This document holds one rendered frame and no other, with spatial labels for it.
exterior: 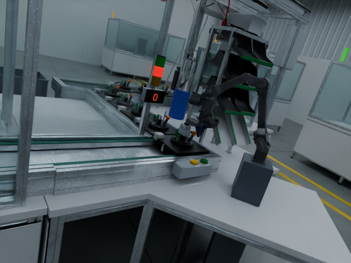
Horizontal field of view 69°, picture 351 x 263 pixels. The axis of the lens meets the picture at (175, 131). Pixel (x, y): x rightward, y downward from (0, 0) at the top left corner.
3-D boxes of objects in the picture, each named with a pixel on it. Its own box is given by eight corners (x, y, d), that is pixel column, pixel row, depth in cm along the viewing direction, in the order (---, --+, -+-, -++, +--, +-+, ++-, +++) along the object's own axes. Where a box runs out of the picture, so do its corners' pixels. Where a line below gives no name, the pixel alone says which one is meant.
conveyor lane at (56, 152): (204, 167, 150) (209, 152, 147) (49, 187, 97) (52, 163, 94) (176, 146, 171) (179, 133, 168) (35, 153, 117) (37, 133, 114)
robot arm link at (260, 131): (271, 78, 119) (257, 78, 122) (269, 77, 113) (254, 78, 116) (268, 144, 124) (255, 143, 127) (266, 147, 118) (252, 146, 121)
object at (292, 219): (360, 282, 95) (363, 276, 94) (141, 196, 112) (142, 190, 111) (314, 195, 160) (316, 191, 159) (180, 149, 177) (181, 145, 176)
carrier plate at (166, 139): (208, 154, 148) (209, 151, 147) (176, 156, 132) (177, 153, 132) (183, 137, 165) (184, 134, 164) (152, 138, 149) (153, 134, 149)
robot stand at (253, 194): (259, 207, 122) (273, 170, 117) (230, 196, 125) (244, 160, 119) (257, 193, 136) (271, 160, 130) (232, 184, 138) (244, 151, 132)
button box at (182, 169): (209, 175, 133) (213, 164, 132) (178, 179, 120) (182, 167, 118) (200, 168, 138) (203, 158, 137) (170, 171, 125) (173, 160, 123)
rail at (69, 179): (217, 171, 149) (222, 155, 146) (54, 195, 93) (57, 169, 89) (210, 167, 153) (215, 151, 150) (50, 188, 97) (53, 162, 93)
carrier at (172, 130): (182, 136, 166) (187, 118, 162) (151, 136, 150) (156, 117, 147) (162, 123, 183) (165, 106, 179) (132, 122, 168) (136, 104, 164)
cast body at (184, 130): (190, 136, 145) (193, 124, 143) (184, 136, 143) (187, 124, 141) (181, 130, 151) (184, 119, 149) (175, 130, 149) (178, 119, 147)
